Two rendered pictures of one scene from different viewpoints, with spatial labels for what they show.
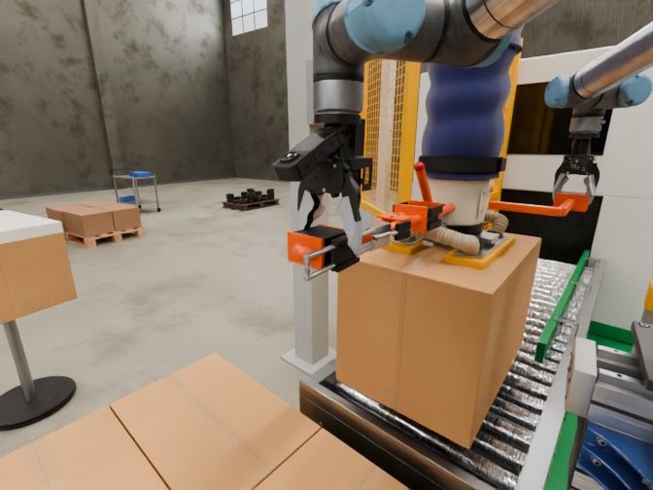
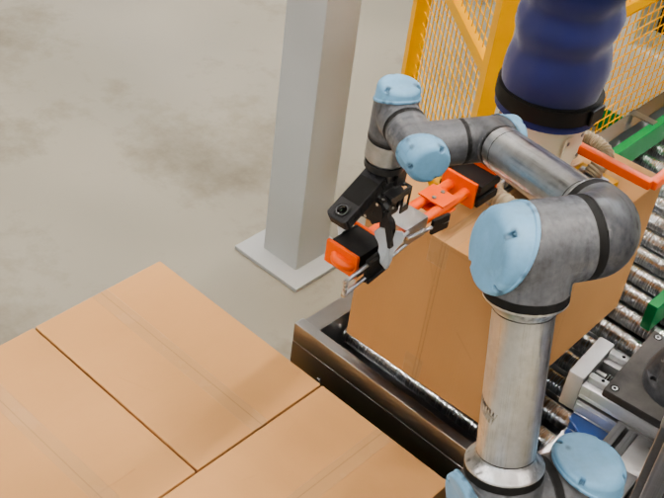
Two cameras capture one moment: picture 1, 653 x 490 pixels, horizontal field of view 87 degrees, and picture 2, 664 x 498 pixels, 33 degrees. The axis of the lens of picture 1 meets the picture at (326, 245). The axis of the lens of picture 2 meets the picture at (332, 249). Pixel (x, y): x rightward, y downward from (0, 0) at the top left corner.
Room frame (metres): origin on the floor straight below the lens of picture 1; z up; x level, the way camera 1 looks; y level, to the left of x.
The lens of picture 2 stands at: (-1.05, 0.14, 2.50)
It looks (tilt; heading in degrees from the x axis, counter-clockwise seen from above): 39 degrees down; 357
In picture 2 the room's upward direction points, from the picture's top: 8 degrees clockwise
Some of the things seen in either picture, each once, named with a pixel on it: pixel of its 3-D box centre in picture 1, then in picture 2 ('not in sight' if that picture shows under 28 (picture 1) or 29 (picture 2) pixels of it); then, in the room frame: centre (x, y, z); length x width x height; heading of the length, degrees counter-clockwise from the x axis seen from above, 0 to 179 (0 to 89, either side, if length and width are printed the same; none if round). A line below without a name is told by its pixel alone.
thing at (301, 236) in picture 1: (321, 245); (355, 249); (0.55, 0.01, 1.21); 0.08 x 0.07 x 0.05; 140
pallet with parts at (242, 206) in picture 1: (251, 197); not in sight; (7.86, 1.73, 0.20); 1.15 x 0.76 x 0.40; 144
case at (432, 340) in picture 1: (443, 305); (503, 256); (1.00, -0.37, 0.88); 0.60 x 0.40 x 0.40; 141
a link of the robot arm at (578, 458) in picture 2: not in sight; (577, 484); (0.06, -0.34, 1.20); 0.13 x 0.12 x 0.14; 110
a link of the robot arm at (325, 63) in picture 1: (340, 40); (395, 111); (0.55, -0.02, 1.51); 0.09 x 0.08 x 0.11; 20
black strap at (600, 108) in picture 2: (460, 163); (550, 92); (1.00, -0.38, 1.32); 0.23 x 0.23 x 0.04
